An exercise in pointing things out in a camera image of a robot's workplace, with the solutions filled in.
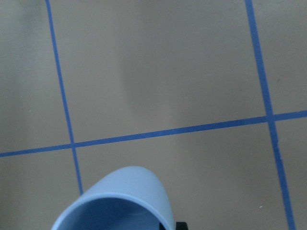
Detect light blue cup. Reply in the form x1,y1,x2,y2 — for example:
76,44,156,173
52,166,176,230

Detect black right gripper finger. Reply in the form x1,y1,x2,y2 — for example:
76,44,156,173
176,222,188,230

